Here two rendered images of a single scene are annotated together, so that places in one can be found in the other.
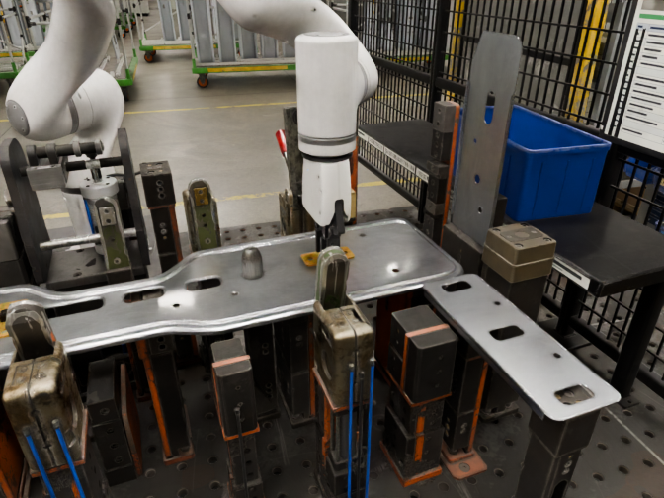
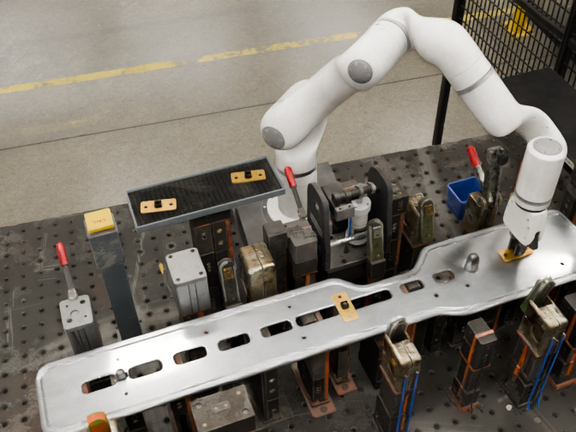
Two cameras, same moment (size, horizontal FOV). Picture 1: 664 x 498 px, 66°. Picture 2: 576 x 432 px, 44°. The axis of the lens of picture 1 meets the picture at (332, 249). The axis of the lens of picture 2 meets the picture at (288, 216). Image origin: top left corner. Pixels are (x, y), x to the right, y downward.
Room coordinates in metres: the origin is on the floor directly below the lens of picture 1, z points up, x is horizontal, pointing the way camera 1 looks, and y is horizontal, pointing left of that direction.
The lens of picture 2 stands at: (-0.49, 0.54, 2.35)
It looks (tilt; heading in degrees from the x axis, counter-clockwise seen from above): 45 degrees down; 1
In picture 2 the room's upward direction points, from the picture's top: 1 degrees counter-clockwise
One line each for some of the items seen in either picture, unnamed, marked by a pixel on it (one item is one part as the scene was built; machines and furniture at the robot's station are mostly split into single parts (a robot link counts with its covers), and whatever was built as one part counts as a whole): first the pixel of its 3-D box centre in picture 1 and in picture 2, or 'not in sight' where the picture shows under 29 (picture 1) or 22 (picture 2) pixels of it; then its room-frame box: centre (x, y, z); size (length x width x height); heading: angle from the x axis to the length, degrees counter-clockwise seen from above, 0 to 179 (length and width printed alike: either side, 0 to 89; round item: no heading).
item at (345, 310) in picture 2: (8, 315); (345, 305); (0.57, 0.44, 1.01); 0.08 x 0.04 x 0.01; 20
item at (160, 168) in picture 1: (173, 270); (387, 245); (0.85, 0.31, 0.91); 0.07 x 0.05 x 0.42; 21
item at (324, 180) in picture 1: (327, 181); (526, 214); (0.73, 0.01, 1.14); 0.10 x 0.07 x 0.11; 21
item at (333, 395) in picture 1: (340, 414); (531, 354); (0.52, -0.01, 0.87); 0.12 x 0.09 x 0.35; 21
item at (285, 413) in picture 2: not in sight; (262, 371); (0.49, 0.64, 0.84); 0.13 x 0.11 x 0.29; 21
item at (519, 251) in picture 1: (503, 326); not in sight; (0.71, -0.30, 0.88); 0.08 x 0.08 x 0.36; 21
